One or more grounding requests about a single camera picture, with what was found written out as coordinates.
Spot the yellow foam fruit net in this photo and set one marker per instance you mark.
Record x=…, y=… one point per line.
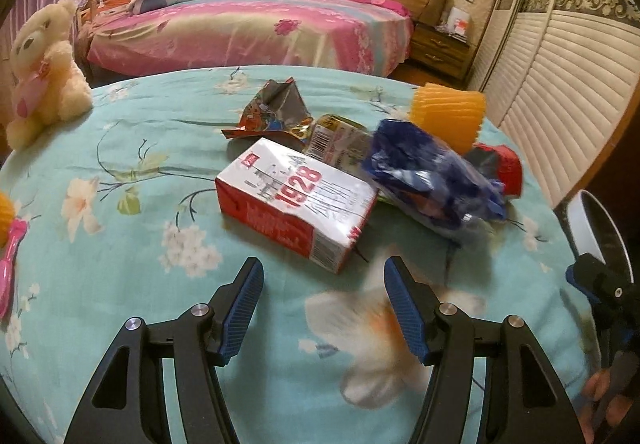
x=447, y=114
x=5, y=219

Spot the brown snack wrapper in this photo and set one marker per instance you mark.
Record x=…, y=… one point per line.
x=335, y=139

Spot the wooden nightstand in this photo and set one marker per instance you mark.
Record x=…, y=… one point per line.
x=440, y=49

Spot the sliding door wardrobe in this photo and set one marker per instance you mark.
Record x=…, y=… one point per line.
x=550, y=49

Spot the bed with pink floral sheet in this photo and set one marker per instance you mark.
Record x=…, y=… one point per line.
x=250, y=34

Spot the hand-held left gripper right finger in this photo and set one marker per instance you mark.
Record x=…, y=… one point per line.
x=405, y=309

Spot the small wooden chair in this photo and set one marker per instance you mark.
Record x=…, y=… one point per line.
x=85, y=24

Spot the cream teddy bear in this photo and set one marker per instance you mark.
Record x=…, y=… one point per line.
x=50, y=74

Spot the teal floral tablecloth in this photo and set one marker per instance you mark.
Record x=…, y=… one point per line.
x=150, y=324

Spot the red and white carton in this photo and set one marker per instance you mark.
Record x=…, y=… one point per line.
x=290, y=204

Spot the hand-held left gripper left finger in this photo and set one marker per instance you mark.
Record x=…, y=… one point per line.
x=242, y=309

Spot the blue snack wrapper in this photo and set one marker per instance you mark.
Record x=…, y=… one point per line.
x=425, y=174

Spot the white box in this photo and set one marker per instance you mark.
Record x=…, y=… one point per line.
x=457, y=22

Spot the pink plastic toy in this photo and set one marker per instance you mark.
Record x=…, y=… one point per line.
x=12, y=249

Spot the red cup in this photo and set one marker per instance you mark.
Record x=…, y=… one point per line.
x=505, y=169

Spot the colourful foil wrapper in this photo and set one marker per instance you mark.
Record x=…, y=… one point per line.
x=275, y=109

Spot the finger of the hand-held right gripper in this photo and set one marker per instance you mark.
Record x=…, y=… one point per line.
x=607, y=291
x=619, y=336

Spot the person's right hand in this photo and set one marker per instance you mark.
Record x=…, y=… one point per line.
x=597, y=386

